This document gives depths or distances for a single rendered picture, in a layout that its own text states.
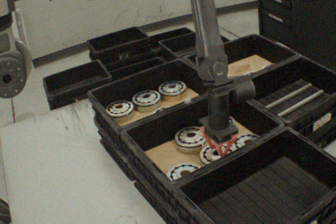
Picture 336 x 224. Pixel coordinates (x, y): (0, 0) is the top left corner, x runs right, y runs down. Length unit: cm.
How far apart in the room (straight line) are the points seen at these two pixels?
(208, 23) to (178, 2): 357
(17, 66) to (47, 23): 296
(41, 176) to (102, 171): 25
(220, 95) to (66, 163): 72
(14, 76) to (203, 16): 61
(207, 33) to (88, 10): 328
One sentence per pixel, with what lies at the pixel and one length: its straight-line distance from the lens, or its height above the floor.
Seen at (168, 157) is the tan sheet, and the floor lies 83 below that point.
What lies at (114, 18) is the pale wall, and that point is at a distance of 432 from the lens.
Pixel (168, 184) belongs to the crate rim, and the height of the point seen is 93.
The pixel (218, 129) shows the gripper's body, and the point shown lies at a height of 98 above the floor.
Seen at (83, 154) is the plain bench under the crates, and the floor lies 70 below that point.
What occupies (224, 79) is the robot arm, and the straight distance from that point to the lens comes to 98.
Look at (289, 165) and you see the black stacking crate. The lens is 116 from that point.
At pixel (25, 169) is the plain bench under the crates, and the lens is 154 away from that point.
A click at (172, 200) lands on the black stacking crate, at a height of 85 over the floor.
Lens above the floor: 159
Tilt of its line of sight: 30 degrees down
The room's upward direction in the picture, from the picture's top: 7 degrees counter-clockwise
